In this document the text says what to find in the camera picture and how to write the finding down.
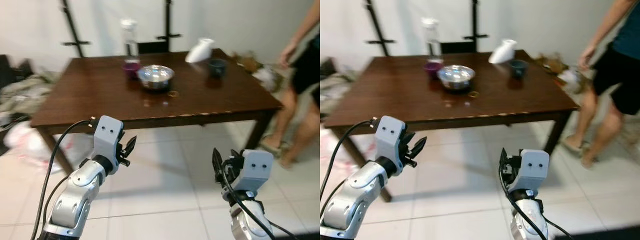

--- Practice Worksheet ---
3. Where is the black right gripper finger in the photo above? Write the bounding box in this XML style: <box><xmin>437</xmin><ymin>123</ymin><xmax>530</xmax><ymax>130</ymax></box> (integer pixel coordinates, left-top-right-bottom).
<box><xmin>498</xmin><ymin>147</ymin><xmax>511</xmax><ymax>177</ymax></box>
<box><xmin>212</xmin><ymin>147</ymin><xmax>225</xmax><ymax>184</ymax></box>

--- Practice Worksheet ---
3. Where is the dark brown wooden table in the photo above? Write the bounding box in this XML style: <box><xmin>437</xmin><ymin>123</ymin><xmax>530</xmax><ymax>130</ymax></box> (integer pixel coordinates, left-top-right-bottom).
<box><xmin>323</xmin><ymin>49</ymin><xmax>581</xmax><ymax>203</ymax></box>
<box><xmin>30</xmin><ymin>48</ymin><xmax>285</xmax><ymax>176</ymax></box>

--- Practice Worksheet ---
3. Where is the purple cup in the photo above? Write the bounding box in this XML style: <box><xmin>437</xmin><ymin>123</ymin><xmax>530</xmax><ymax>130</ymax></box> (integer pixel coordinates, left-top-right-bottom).
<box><xmin>123</xmin><ymin>60</ymin><xmax>142</xmax><ymax>80</ymax></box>
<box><xmin>424</xmin><ymin>60</ymin><xmax>444</xmax><ymax>79</ymax></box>

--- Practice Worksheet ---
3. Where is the stainless steel bowl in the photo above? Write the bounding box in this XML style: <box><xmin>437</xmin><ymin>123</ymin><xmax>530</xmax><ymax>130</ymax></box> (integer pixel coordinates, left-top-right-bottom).
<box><xmin>436</xmin><ymin>64</ymin><xmax>477</xmax><ymax>91</ymax></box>
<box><xmin>136</xmin><ymin>64</ymin><xmax>176</xmax><ymax>91</ymax></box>

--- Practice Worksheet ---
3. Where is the white plastic bag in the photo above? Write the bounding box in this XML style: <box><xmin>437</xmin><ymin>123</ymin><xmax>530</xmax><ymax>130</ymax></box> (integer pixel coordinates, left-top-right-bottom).
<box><xmin>4</xmin><ymin>120</ymin><xmax>77</xmax><ymax>170</ymax></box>
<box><xmin>320</xmin><ymin>126</ymin><xmax>352</xmax><ymax>167</ymax></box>

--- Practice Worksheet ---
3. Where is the pile of grey clothes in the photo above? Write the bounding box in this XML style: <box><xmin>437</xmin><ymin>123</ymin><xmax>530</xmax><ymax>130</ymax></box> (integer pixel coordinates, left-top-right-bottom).
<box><xmin>0</xmin><ymin>71</ymin><xmax>57</xmax><ymax>120</ymax></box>
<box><xmin>320</xmin><ymin>71</ymin><xmax>357</xmax><ymax>110</ymax></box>

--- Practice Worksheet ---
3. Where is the black chair back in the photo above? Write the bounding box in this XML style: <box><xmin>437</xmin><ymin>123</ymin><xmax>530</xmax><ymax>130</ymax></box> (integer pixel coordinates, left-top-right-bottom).
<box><xmin>440</xmin><ymin>41</ymin><xmax>476</xmax><ymax>55</ymax></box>
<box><xmin>137</xmin><ymin>41</ymin><xmax>171</xmax><ymax>55</ymax></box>

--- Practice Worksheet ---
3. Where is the clear bottle with white cap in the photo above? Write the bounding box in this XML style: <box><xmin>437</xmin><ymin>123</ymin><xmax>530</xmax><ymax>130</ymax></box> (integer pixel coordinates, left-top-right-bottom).
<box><xmin>422</xmin><ymin>17</ymin><xmax>444</xmax><ymax>64</ymax></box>
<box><xmin>120</xmin><ymin>18</ymin><xmax>140</xmax><ymax>64</ymax></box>

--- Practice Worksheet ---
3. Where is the dark teal cup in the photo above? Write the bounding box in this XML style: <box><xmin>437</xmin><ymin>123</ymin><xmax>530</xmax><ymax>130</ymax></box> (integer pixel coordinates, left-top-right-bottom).
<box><xmin>207</xmin><ymin>58</ymin><xmax>229</xmax><ymax>79</ymax></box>
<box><xmin>508</xmin><ymin>59</ymin><xmax>530</xmax><ymax>80</ymax></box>

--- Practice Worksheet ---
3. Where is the heap of bags and clutter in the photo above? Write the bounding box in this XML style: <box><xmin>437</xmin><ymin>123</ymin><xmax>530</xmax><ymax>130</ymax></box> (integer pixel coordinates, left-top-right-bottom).
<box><xmin>231</xmin><ymin>49</ymin><xmax>282</xmax><ymax>93</ymax></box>
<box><xmin>536</xmin><ymin>52</ymin><xmax>585</xmax><ymax>95</ymax></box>

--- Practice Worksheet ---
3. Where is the white ceramic jug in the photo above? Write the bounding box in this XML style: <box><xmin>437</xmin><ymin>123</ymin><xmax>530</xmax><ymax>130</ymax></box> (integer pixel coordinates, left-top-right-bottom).
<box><xmin>488</xmin><ymin>39</ymin><xmax>519</xmax><ymax>65</ymax></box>
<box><xmin>184</xmin><ymin>38</ymin><xmax>215</xmax><ymax>64</ymax></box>

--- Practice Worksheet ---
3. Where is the slanted black stand pole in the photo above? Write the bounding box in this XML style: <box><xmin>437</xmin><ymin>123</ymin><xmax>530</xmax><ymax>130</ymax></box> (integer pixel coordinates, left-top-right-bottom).
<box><xmin>59</xmin><ymin>0</ymin><xmax>92</xmax><ymax>59</ymax></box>
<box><xmin>363</xmin><ymin>0</ymin><xmax>397</xmax><ymax>57</ymax></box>

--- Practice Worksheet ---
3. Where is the upright black stand pole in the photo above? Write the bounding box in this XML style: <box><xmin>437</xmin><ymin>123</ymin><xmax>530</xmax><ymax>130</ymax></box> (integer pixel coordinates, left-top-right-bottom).
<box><xmin>155</xmin><ymin>0</ymin><xmax>182</xmax><ymax>54</ymax></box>
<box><xmin>462</xmin><ymin>0</ymin><xmax>490</xmax><ymax>54</ymax></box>

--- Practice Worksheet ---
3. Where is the person in black shorts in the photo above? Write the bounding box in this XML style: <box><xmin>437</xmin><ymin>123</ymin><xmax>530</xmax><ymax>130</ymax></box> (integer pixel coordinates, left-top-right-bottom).
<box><xmin>561</xmin><ymin>0</ymin><xmax>640</xmax><ymax>170</ymax></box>
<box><xmin>259</xmin><ymin>0</ymin><xmax>321</xmax><ymax>170</ymax></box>

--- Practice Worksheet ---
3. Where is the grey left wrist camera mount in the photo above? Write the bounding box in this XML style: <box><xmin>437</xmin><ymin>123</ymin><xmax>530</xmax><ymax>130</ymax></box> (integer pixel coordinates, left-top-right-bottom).
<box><xmin>93</xmin><ymin>115</ymin><xmax>125</xmax><ymax>163</ymax></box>
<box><xmin>373</xmin><ymin>115</ymin><xmax>407</xmax><ymax>166</ymax></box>

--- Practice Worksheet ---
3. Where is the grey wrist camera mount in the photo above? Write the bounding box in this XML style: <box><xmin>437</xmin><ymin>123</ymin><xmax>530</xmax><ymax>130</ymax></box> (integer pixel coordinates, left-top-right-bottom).
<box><xmin>93</xmin><ymin>115</ymin><xmax>125</xmax><ymax>163</ymax></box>
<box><xmin>232</xmin><ymin>149</ymin><xmax>275</xmax><ymax>194</ymax></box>
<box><xmin>519</xmin><ymin>149</ymin><xmax>550</xmax><ymax>194</ymax></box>
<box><xmin>373</xmin><ymin>115</ymin><xmax>407</xmax><ymax>166</ymax></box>

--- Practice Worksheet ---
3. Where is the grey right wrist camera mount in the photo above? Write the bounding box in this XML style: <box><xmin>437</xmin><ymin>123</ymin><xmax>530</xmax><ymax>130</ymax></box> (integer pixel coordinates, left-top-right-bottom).
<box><xmin>519</xmin><ymin>149</ymin><xmax>550</xmax><ymax>194</ymax></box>
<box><xmin>232</xmin><ymin>149</ymin><xmax>275</xmax><ymax>194</ymax></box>

